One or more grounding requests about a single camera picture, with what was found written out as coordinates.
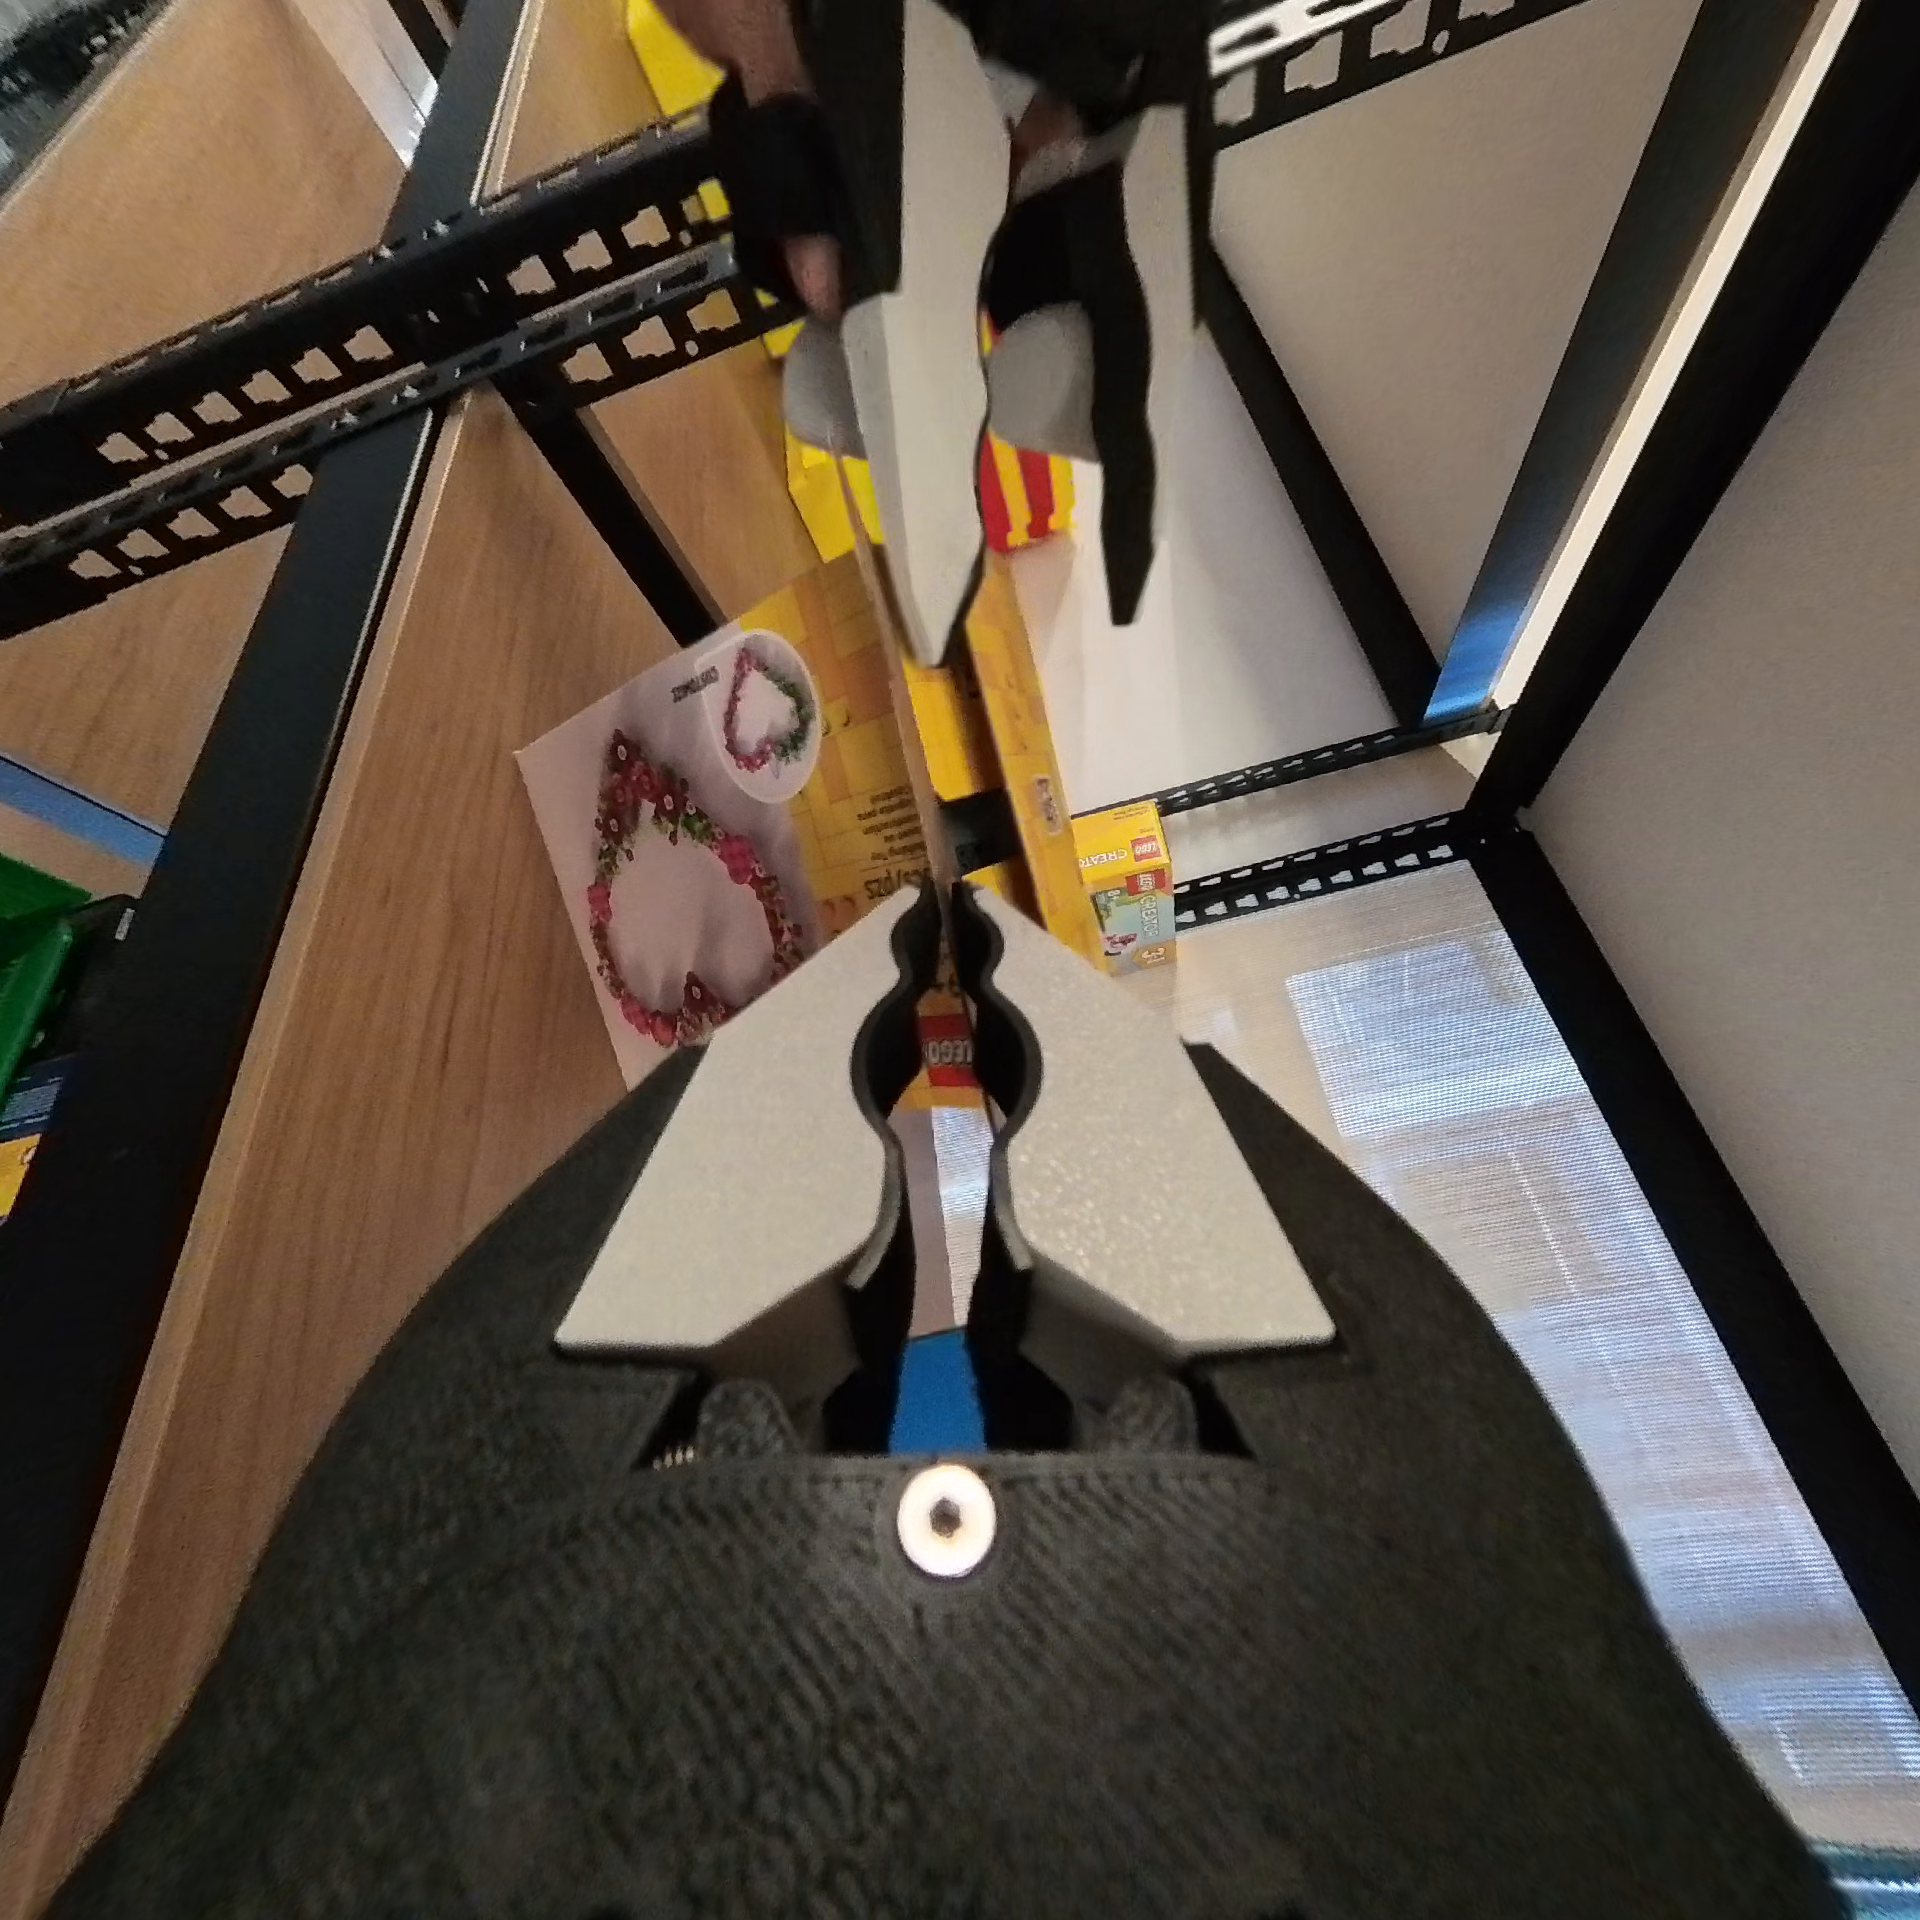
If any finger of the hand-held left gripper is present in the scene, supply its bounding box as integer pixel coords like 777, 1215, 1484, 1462
841, 0, 1017, 671
988, 109, 1205, 625

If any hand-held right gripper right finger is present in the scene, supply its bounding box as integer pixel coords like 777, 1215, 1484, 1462
955, 885, 1340, 1443

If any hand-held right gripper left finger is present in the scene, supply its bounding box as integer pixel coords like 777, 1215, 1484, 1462
556, 885, 952, 1449

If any yellow and white toy box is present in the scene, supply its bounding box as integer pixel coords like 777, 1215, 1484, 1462
515, 442, 1074, 1119

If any blue toy box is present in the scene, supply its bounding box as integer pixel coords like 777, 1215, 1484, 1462
893, 1325, 991, 1459

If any person's left hand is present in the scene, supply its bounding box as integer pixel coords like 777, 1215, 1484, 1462
700, 0, 854, 320

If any stack of yellow red bins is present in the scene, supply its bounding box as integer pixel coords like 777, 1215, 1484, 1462
976, 426, 1081, 553

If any white shelf board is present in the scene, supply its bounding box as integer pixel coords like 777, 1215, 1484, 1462
1203, 0, 1823, 707
1523, 198, 1920, 1278

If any black metal shelf rack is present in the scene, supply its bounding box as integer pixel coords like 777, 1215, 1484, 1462
0, 0, 1920, 1770

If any green plastic bin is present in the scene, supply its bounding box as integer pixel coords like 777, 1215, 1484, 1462
0, 856, 93, 1098

